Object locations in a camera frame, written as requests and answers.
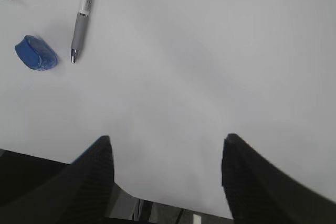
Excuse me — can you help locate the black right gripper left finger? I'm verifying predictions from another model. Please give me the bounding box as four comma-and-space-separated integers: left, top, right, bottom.
1, 136, 114, 223

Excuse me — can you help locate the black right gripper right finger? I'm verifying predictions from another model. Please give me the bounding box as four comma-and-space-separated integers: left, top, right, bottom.
221, 134, 335, 223

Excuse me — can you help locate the blue pencil sharpener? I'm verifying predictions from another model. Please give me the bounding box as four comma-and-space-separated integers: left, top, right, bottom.
15, 35, 58, 71

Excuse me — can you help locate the white and grey pen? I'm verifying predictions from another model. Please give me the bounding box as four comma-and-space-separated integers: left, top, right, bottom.
70, 0, 93, 63

